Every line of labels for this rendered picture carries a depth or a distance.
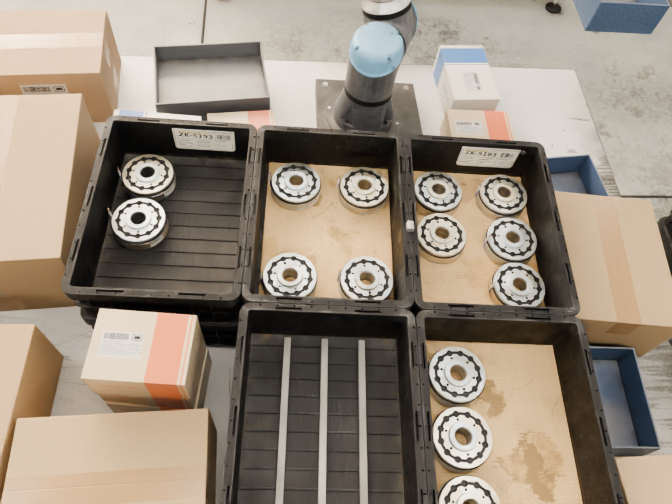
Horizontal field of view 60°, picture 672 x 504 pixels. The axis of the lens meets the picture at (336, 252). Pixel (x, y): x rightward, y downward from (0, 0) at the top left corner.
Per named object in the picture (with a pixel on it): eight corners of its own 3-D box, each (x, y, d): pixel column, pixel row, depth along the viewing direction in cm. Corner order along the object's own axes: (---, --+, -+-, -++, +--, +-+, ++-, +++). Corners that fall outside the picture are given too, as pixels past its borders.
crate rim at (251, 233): (258, 131, 121) (257, 123, 119) (401, 140, 123) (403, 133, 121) (241, 307, 101) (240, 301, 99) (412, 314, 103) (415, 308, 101)
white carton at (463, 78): (432, 70, 165) (439, 45, 157) (473, 70, 166) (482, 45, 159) (445, 124, 155) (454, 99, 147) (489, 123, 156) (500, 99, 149)
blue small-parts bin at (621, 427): (549, 357, 124) (562, 344, 118) (617, 359, 125) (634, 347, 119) (567, 455, 114) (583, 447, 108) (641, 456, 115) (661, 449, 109)
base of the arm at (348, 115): (330, 95, 150) (335, 63, 142) (388, 96, 152) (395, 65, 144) (335, 137, 142) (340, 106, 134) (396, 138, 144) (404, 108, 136)
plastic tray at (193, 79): (158, 119, 141) (154, 104, 137) (156, 61, 151) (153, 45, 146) (270, 111, 145) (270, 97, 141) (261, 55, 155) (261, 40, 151)
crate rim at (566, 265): (401, 140, 123) (403, 133, 121) (539, 149, 125) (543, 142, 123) (412, 314, 103) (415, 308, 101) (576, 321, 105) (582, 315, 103)
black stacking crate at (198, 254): (121, 153, 127) (108, 117, 118) (258, 161, 129) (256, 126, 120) (80, 321, 107) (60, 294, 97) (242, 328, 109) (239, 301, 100)
